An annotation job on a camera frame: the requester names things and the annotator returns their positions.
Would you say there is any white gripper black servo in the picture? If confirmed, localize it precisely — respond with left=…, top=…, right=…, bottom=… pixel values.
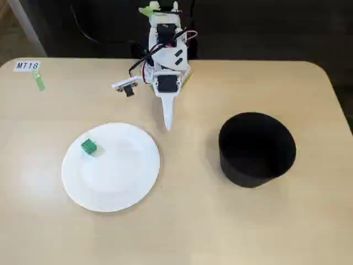
left=152, top=70, right=185, bottom=131

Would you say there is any small green block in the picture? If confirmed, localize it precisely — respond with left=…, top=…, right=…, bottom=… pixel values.
left=80, top=139, right=98, bottom=155

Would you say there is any black round pot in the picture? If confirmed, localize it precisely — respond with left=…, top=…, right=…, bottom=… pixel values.
left=218, top=112, right=297, bottom=189

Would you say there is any white paper plate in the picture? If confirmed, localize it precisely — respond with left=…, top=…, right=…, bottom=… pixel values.
left=61, top=122, right=161, bottom=213

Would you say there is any white paper label MT18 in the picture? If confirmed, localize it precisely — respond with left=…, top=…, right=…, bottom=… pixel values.
left=13, top=60, right=41, bottom=73

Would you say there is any white wrist camera board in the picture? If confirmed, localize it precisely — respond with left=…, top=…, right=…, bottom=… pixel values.
left=111, top=77, right=141, bottom=98

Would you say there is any red black wire bundle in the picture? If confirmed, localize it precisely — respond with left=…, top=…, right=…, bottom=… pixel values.
left=127, top=45, right=156, bottom=84

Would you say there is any thin black power cable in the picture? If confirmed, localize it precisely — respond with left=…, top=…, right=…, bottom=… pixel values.
left=69, top=4, right=138, bottom=45

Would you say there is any white metal frame leg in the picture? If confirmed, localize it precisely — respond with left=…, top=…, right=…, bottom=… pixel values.
left=8, top=0, right=48, bottom=58

